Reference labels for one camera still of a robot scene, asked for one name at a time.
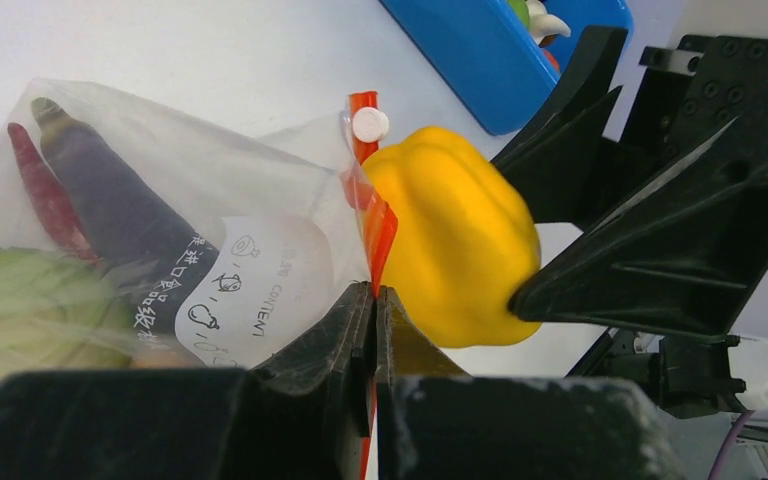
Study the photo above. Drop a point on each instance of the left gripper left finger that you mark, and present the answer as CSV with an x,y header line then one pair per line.
x,y
305,413

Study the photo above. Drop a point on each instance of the dark purple toy eggplant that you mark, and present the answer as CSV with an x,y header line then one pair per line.
x,y
154,256

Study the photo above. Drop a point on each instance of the green toy cabbage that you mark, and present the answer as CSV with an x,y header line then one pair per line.
x,y
57,312

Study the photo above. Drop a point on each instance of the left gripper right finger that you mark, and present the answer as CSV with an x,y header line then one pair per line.
x,y
435,421

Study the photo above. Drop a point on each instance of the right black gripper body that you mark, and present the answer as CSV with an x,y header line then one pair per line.
x,y
690,91

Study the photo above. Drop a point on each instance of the white toy mushroom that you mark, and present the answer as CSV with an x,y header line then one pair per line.
x,y
542,24

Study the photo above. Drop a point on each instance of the clear zip top bag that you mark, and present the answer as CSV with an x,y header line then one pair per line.
x,y
293,217

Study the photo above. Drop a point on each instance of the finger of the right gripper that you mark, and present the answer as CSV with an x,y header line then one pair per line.
x,y
682,256
550,160

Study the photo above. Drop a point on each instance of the red toy chili pepper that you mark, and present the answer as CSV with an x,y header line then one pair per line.
x,y
49,199

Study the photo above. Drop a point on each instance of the yellow toy bell pepper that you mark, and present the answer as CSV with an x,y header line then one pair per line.
x,y
465,241

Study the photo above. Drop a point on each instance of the blue plastic bin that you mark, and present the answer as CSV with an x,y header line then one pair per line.
x,y
486,55

